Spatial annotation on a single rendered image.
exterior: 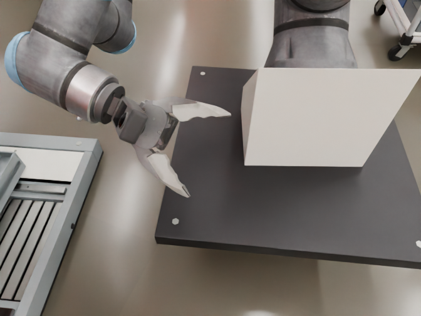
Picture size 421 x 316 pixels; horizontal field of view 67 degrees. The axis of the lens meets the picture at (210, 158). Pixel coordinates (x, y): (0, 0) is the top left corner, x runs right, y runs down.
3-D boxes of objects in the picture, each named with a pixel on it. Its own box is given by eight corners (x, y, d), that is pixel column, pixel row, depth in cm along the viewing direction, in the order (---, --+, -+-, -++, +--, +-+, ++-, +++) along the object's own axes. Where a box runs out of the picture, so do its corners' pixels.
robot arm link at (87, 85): (79, 59, 49) (56, 116, 50) (108, 73, 48) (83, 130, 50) (105, 69, 58) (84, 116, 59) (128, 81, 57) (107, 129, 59)
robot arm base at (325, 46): (336, 83, 77) (339, 41, 76) (374, 71, 58) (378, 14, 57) (257, 83, 77) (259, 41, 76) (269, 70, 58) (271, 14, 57)
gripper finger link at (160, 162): (194, 190, 57) (171, 144, 57) (188, 197, 51) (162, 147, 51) (179, 197, 58) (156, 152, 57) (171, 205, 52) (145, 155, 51)
